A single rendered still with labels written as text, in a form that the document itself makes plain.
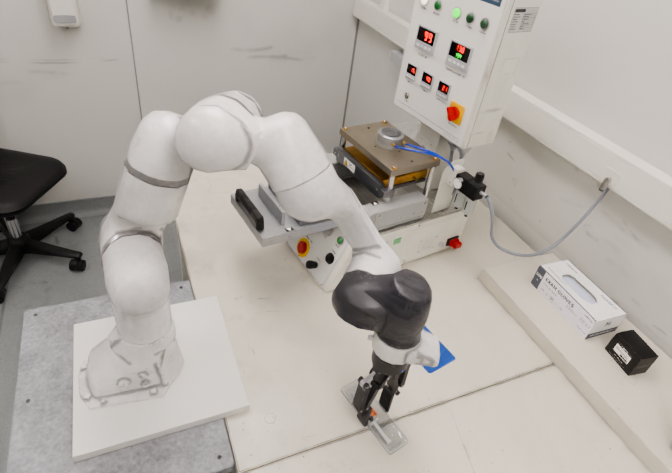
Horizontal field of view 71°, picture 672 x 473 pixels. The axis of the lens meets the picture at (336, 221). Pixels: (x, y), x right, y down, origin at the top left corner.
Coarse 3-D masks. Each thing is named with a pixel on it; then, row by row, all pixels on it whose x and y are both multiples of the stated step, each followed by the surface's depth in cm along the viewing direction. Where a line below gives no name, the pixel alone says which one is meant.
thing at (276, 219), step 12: (252, 192) 136; (264, 192) 131; (240, 204) 131; (264, 204) 132; (276, 204) 126; (264, 216) 128; (276, 216) 128; (288, 216) 129; (252, 228) 125; (264, 228) 124; (276, 228) 125; (300, 228) 126; (312, 228) 128; (324, 228) 131; (264, 240) 121; (276, 240) 123
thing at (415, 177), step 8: (352, 152) 145; (360, 152) 145; (360, 160) 141; (368, 160) 142; (368, 168) 138; (376, 168) 138; (376, 176) 136; (384, 176) 135; (400, 176) 137; (408, 176) 138; (416, 176) 140; (424, 176) 142; (400, 184) 139; (408, 184) 141
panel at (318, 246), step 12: (336, 228) 138; (288, 240) 153; (300, 240) 149; (312, 240) 145; (324, 240) 141; (336, 240) 137; (312, 252) 144; (324, 252) 140; (336, 252) 137; (324, 264) 140; (324, 276) 139
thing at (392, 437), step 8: (352, 384) 112; (344, 392) 110; (352, 392) 111; (352, 400) 109; (376, 400) 110; (376, 408) 108; (376, 416) 106; (384, 416) 107; (376, 424) 105; (384, 424) 105; (392, 424) 105; (376, 432) 103; (384, 432) 104; (392, 432) 104; (400, 432) 104; (384, 440) 102; (392, 440) 102; (400, 440) 103; (392, 448) 101
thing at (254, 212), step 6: (240, 192) 129; (240, 198) 128; (246, 198) 127; (246, 204) 125; (252, 204) 125; (252, 210) 123; (258, 210) 123; (252, 216) 123; (258, 216) 121; (258, 222) 121; (258, 228) 122
